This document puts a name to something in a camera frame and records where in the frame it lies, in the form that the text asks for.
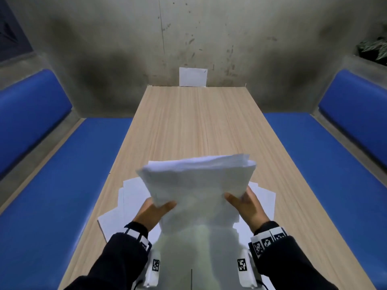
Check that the person's right hand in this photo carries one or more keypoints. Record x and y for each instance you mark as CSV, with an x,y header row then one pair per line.
x,y
251,209

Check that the person's left hand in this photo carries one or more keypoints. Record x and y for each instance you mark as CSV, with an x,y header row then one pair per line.
x,y
149,212

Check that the person's left thumb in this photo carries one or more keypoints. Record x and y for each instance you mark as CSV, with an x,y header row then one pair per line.
x,y
168,206

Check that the person's right thumb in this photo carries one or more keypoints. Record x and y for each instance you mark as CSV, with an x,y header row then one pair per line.
x,y
233,199

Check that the stack of white paper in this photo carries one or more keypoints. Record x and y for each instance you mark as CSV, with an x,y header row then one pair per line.
x,y
196,181

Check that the person's right forearm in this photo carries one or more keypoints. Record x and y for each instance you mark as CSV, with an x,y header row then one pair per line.
x,y
299,265

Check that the person's left forearm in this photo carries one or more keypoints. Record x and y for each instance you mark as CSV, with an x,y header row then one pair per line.
x,y
118,262

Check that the pile of loose white sheets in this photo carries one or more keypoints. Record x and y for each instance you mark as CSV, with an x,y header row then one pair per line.
x,y
133,190

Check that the black marker wristband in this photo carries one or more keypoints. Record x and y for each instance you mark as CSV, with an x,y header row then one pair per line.
x,y
137,233
269,238

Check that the blue bench seat cushion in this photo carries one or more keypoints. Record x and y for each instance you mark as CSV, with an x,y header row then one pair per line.
x,y
335,178
54,193

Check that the white sheet standing upright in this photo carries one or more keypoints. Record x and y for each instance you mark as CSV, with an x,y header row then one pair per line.
x,y
193,76

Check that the blue bench backrest cushion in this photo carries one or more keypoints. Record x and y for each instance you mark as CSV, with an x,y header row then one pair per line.
x,y
359,111
27,117

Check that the green leafy plant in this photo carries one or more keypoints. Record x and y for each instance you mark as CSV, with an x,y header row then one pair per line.
x,y
373,48

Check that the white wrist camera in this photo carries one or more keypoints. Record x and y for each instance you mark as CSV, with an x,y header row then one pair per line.
x,y
153,268
245,267

